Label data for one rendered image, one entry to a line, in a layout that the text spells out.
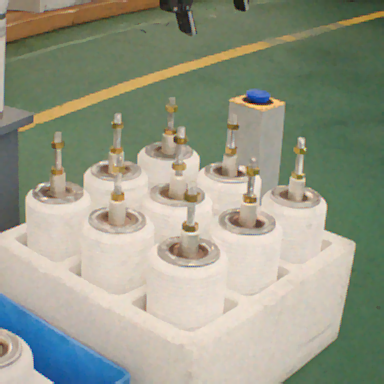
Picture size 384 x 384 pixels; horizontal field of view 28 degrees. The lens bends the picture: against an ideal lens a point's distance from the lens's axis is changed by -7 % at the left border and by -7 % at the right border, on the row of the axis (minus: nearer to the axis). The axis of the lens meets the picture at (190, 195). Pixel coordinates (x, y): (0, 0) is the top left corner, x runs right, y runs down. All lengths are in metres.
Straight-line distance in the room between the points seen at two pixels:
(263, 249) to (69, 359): 0.29
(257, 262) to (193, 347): 0.17
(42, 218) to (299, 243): 0.36
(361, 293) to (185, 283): 0.56
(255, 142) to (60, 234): 0.41
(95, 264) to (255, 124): 0.43
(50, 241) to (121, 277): 0.13
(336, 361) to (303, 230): 0.24
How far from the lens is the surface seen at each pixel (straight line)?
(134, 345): 0.97
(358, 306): 1.38
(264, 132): 1.33
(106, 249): 1.00
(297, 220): 1.10
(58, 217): 1.07
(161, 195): 1.10
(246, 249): 1.01
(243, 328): 0.98
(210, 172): 1.19
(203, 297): 0.94
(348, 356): 1.24
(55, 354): 1.06
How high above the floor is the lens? 0.69
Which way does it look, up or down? 23 degrees down
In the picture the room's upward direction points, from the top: 4 degrees clockwise
